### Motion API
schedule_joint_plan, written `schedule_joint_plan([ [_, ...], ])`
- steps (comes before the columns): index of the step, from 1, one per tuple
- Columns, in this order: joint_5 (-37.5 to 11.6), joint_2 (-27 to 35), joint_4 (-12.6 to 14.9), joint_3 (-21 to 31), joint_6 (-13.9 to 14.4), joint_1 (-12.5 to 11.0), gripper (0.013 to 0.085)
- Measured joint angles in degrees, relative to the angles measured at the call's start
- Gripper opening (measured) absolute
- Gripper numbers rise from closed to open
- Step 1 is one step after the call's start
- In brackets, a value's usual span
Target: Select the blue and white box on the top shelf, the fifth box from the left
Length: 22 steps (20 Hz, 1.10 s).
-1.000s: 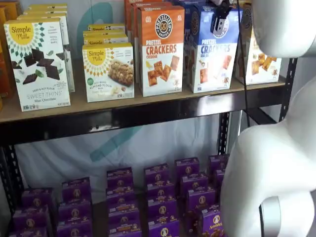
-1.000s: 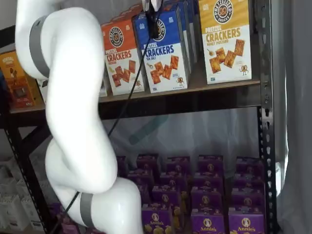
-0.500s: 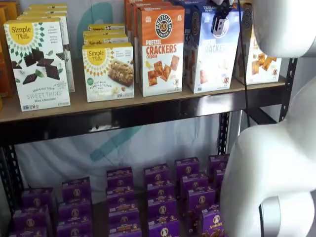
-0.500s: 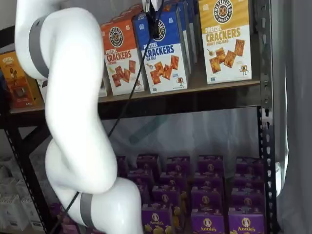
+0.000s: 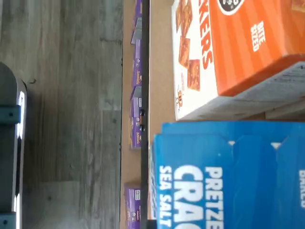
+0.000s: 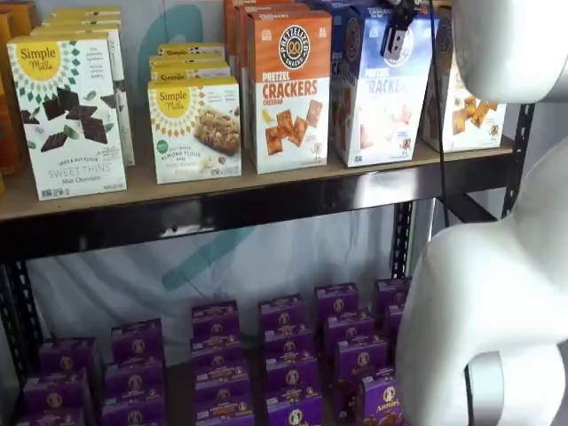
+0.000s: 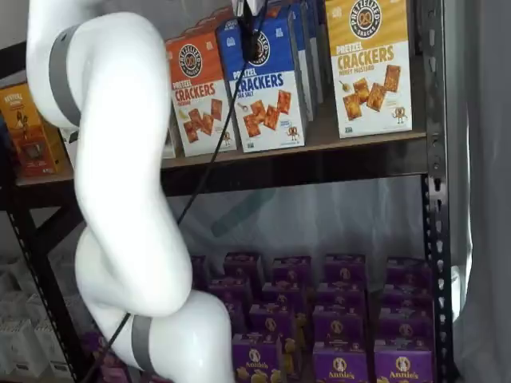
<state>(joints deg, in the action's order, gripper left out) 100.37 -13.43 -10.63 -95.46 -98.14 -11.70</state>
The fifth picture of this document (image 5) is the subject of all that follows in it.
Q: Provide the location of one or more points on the wooden shelf board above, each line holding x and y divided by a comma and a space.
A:
160, 47
126, 164

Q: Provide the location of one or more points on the orange pretzel crackers box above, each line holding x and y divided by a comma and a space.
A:
238, 47

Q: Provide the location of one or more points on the metal shelf frame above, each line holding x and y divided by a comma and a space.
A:
144, 71

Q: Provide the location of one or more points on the purple Annie's snack box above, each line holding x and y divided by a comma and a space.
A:
137, 64
132, 207
138, 14
136, 119

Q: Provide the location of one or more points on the teal bracket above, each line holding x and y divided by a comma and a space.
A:
7, 221
10, 114

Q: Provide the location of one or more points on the black base with light strip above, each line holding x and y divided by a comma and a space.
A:
9, 155

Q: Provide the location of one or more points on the blue white pretzel crackers box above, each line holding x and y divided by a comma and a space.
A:
190, 186
214, 127

